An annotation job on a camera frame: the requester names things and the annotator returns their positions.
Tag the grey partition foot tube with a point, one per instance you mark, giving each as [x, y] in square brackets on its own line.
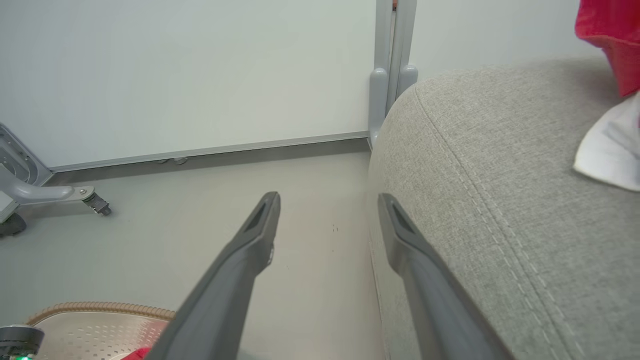
[40, 194]

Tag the grey fabric sofa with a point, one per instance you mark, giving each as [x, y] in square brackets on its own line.
[500, 175]

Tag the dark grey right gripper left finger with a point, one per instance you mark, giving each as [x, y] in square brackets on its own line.
[225, 300]

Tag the white perforated laundry basket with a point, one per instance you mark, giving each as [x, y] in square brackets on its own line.
[95, 332]

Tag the white cloth garment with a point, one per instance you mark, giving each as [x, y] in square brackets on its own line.
[612, 150]

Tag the grey partition frame bracket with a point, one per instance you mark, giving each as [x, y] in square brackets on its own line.
[17, 160]

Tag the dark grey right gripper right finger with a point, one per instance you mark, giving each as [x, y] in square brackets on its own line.
[435, 310]

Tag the grey partition post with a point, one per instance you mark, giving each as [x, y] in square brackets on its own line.
[392, 60]

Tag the black caster wheel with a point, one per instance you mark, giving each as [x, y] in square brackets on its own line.
[11, 226]
[97, 204]

